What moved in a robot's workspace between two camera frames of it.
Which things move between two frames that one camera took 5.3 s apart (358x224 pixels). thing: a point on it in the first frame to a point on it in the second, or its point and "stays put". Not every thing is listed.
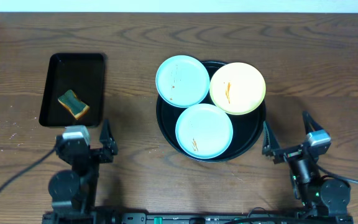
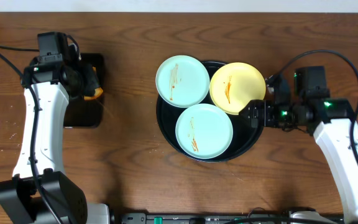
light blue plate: x=183 y=81 stays put
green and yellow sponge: x=77 y=107 to x=92 y=88
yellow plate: x=237 y=88 stays put
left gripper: x=110 y=142 to x=83 y=73
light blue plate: x=204 y=131 stays put
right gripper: x=288 y=154 to x=257 y=106
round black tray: x=247 y=128 to x=211 y=66
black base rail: x=199 y=218 stays put
